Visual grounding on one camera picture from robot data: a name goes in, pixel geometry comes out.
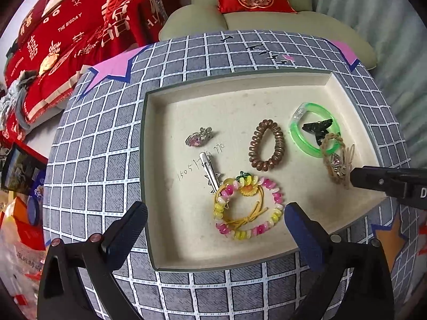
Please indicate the silver star hair clip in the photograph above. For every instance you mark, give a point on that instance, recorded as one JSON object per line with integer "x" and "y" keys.
{"x": 208, "y": 168}

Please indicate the black hair claw clip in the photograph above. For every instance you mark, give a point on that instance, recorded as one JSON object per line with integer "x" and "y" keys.
{"x": 315, "y": 127}

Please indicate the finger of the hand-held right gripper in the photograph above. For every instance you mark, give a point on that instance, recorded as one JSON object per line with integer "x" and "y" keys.
{"x": 377, "y": 180}

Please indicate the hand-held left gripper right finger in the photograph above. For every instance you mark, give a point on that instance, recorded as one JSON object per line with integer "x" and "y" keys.
{"x": 303, "y": 236}

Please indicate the orange bag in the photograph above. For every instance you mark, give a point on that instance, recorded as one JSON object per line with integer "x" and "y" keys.
{"x": 18, "y": 218}

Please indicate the pale teal curtain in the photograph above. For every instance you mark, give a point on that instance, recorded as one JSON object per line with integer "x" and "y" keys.
{"x": 367, "y": 6}

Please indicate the red printed bedding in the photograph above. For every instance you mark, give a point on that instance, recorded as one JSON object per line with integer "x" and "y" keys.
{"x": 66, "y": 23}

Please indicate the grey crumpled clothes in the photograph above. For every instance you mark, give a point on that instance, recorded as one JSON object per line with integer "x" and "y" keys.
{"x": 13, "y": 96}

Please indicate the grey checked table cloth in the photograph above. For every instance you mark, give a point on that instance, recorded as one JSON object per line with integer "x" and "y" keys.
{"x": 100, "y": 140}

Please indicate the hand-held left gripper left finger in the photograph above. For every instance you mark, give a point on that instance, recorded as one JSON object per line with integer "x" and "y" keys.
{"x": 123, "y": 236}

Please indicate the clear plastic bag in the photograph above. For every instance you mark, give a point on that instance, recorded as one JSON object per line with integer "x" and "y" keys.
{"x": 20, "y": 266}

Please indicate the beige sofa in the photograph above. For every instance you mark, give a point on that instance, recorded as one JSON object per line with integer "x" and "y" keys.
{"x": 200, "y": 20}

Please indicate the cream shallow tray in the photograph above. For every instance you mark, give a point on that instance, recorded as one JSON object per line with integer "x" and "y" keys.
{"x": 186, "y": 206}

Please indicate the green translucent bangle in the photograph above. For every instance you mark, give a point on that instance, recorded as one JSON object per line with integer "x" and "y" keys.
{"x": 296, "y": 134}

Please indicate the silver pink gem brooch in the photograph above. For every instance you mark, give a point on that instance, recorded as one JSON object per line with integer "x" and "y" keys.
{"x": 195, "y": 139}

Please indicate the blue printed box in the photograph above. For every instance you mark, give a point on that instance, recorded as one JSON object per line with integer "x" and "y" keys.
{"x": 20, "y": 170}

